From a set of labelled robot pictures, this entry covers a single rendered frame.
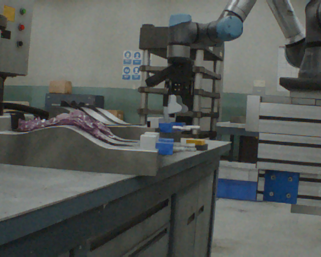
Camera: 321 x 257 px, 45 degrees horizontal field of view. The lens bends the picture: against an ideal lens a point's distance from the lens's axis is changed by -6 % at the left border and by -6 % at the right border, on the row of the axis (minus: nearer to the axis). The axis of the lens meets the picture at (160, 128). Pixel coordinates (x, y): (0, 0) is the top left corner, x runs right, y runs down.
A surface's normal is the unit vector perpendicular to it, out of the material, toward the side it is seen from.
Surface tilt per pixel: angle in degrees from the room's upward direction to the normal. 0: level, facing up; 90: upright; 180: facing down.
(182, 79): 90
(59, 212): 90
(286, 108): 90
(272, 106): 90
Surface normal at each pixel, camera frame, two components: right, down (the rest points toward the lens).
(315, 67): -0.68, -0.30
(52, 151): -0.05, 0.05
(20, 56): 0.94, 0.07
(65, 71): -0.34, 0.03
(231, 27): 0.37, 0.07
